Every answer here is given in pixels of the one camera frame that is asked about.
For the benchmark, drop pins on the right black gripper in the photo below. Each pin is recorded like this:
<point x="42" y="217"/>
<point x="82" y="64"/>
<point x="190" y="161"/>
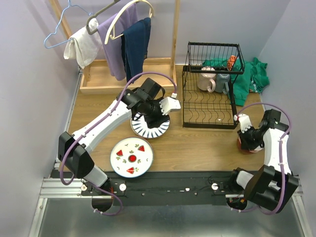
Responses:
<point x="245" y="143"/>

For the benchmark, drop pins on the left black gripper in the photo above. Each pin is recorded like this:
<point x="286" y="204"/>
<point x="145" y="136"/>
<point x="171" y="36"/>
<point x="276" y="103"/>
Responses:
<point x="155" y="121"/>

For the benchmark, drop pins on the blue striped white plate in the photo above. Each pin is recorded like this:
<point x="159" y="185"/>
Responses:
<point x="140" y="128"/>

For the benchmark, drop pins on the black wire dish rack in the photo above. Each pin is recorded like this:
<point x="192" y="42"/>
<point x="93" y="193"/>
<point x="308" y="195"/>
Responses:
<point x="202" y="109"/>

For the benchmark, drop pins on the pink ceramic mug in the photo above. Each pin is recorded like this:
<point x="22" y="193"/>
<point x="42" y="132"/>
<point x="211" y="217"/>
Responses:
<point x="206" y="80"/>

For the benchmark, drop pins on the grey ceramic mug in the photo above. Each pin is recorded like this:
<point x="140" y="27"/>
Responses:
<point x="222" y="83"/>

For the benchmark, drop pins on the white bowl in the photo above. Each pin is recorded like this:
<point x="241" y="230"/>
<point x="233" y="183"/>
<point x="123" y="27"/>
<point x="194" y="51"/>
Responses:
<point x="259" y="148"/>

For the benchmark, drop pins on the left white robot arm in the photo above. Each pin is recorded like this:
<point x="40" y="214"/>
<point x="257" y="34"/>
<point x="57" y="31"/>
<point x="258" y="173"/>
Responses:
<point x="74" y="150"/>

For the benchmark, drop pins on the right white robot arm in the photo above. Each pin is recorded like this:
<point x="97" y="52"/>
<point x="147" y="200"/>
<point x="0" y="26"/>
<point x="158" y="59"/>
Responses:
<point x="273" y="184"/>

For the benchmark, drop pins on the wooden clothes rack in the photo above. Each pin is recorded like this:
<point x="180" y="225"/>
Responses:
<point x="96" y="78"/>

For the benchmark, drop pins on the watermelon pattern white plate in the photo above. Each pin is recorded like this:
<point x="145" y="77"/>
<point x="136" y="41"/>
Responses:
<point x="131" y="157"/>

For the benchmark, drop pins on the green t-shirt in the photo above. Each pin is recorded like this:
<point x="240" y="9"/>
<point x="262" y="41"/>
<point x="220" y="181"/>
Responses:
<point x="254" y="78"/>

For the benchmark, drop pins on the dark blue cloth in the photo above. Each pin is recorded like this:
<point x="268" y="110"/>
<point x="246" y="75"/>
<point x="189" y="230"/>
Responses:
<point x="134" y="47"/>

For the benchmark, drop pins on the purple cloth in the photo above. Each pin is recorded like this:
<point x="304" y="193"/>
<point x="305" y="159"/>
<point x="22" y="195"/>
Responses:
<point x="113" y="48"/>

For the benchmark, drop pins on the orange patterned cloth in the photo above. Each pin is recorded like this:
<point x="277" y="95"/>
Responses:
<point x="231" y="61"/>

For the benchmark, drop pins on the white cloth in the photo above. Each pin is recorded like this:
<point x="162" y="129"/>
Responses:
<point x="83" y="47"/>

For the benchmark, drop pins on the grey hanger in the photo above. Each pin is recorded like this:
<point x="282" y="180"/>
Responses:
<point x="91" y="32"/>

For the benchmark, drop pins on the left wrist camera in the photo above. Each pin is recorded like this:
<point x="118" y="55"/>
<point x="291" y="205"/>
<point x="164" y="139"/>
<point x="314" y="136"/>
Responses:
<point x="169" y="104"/>

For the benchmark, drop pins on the black mounting base rail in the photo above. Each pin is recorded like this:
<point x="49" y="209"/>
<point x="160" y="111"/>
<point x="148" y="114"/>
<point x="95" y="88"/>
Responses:
<point x="152" y="189"/>

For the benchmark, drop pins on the blue wire hanger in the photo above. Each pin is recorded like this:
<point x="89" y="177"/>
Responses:
<point x="59" y="32"/>

